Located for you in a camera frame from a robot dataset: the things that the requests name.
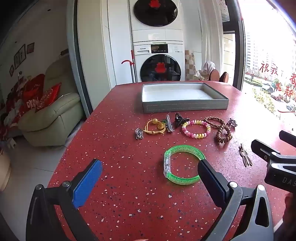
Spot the black claw hair clip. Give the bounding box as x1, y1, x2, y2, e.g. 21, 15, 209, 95
174, 113, 190, 128

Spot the red printed bag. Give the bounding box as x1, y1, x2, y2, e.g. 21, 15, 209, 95
23, 74, 45, 116

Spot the white cabinet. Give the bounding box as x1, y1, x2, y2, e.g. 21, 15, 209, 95
77, 0, 133, 87

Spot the yellow beaded hair tie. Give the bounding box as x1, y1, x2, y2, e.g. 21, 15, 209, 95
144, 118, 167, 135

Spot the brown braided hair tie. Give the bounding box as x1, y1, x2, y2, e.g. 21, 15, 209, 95
204, 116, 225, 129

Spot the red handled mop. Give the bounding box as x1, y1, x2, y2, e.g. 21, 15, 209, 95
121, 50, 137, 84

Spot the black window frame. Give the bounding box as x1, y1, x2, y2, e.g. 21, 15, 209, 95
225, 0, 245, 91

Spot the large picture frame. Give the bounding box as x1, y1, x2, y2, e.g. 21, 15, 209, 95
14, 44, 26, 69

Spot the white cloth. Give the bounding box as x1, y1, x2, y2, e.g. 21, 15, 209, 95
201, 61, 215, 77

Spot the cream sofa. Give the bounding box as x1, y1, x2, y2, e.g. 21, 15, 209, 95
17, 59, 85, 147

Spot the bronze hair clip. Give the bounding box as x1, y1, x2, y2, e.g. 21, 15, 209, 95
239, 143, 253, 167

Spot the checkered panel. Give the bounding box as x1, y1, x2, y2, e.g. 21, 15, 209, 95
185, 50, 197, 81

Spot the dark door frame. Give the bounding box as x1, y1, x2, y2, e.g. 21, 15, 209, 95
67, 0, 93, 116

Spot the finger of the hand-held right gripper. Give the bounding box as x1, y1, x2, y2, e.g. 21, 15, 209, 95
279, 130, 296, 146
251, 139, 281, 166

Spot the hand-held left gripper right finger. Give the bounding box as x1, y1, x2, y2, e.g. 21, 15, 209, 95
197, 159, 274, 241

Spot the green glitter bangle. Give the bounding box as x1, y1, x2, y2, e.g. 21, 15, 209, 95
164, 145, 206, 185

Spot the white dryer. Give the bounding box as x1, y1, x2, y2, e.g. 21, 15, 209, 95
128, 0, 185, 43

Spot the pink yellow spiral hair tie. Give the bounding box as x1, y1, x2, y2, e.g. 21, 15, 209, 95
181, 119, 211, 139

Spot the grey shallow tray box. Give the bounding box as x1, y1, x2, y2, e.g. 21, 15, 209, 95
141, 82, 229, 114

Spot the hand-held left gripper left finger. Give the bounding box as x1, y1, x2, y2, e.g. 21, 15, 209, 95
26, 159, 103, 241

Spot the red window decal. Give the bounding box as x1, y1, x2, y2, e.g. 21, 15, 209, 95
259, 60, 296, 102

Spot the star hair clip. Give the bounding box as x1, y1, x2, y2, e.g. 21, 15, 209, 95
165, 114, 175, 133

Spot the brown spiral hair tie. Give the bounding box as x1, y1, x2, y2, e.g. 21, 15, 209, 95
216, 124, 233, 143

